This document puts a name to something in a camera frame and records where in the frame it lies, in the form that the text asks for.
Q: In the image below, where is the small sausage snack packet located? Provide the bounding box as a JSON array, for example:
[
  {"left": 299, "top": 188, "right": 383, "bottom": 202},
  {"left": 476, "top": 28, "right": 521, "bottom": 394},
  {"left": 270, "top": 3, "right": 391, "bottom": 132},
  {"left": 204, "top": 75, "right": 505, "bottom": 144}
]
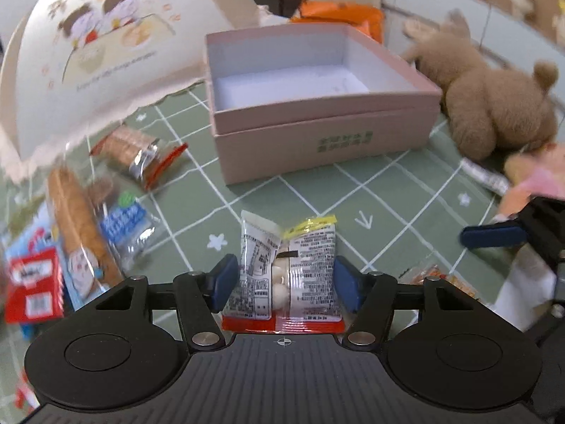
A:
[{"left": 399, "top": 265, "right": 481, "bottom": 301}]

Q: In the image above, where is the white quail egg snack packet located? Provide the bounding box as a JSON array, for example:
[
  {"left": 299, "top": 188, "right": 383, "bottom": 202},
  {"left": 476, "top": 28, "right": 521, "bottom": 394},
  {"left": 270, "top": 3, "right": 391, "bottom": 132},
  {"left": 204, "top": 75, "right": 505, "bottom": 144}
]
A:
[{"left": 221, "top": 211, "right": 345, "bottom": 334}]

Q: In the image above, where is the blue hawthorn snack packet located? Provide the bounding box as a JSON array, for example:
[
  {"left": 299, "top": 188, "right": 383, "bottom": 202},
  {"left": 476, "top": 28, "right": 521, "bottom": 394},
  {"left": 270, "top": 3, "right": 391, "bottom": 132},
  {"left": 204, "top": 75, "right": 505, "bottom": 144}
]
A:
[{"left": 86, "top": 176, "right": 165, "bottom": 272}]

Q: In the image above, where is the red edged biscuit packet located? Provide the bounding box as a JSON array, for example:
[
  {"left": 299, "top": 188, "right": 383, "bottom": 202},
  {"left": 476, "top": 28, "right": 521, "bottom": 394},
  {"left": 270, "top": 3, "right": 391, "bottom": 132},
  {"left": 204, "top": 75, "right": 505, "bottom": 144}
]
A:
[{"left": 90, "top": 124, "right": 188, "bottom": 190}]

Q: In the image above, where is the red snack packet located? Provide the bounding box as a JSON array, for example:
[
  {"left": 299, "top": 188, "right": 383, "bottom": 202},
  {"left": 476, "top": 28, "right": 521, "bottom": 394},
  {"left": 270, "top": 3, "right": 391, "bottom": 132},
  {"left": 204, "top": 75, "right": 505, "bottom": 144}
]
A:
[{"left": 5, "top": 227, "right": 63, "bottom": 324}]

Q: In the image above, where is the pink yellow plush toy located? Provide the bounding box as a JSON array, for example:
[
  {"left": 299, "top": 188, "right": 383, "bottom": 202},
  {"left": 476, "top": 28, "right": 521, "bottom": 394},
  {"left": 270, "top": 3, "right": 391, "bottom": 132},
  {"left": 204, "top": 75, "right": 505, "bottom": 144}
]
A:
[{"left": 495, "top": 143, "right": 565, "bottom": 221}]

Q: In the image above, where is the white plush care label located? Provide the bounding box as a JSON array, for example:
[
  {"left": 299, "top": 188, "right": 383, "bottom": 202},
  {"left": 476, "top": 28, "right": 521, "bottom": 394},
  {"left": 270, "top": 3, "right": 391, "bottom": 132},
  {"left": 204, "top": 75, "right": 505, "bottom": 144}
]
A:
[{"left": 460, "top": 158, "right": 510, "bottom": 196}]

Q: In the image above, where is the green checked tablecloth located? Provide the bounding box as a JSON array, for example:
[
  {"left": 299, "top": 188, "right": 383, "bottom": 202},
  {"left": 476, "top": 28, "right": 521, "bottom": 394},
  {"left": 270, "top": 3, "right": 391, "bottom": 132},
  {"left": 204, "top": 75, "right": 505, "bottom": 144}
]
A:
[{"left": 0, "top": 80, "right": 565, "bottom": 412}]

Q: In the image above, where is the brown plush bear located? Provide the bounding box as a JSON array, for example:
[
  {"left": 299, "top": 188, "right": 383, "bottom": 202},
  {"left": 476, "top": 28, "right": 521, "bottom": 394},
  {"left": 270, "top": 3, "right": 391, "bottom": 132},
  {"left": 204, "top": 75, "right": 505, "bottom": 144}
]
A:
[{"left": 401, "top": 10, "right": 559, "bottom": 163}]

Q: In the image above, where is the long bread stick packet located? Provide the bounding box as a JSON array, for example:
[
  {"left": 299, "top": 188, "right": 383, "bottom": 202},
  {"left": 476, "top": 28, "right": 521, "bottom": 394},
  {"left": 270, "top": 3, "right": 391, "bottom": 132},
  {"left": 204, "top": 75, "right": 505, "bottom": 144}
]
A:
[{"left": 47, "top": 166, "right": 124, "bottom": 304}]

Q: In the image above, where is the pink cardboard box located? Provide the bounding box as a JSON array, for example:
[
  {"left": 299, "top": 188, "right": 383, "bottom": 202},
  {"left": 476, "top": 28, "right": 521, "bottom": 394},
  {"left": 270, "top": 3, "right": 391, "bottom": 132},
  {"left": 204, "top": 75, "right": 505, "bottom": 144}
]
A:
[{"left": 206, "top": 23, "right": 441, "bottom": 185}]

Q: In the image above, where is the orange tissue pack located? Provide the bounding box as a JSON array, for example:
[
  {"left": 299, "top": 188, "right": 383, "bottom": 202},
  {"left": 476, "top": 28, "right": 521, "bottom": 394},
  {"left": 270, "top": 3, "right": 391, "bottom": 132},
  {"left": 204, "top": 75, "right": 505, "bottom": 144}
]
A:
[{"left": 290, "top": 0, "right": 385, "bottom": 44}]

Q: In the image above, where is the cartoon mesh food cover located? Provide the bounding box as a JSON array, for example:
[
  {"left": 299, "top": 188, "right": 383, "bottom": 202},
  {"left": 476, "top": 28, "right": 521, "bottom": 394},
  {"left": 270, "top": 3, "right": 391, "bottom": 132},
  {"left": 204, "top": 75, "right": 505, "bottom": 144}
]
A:
[{"left": 1, "top": 0, "right": 281, "bottom": 183}]

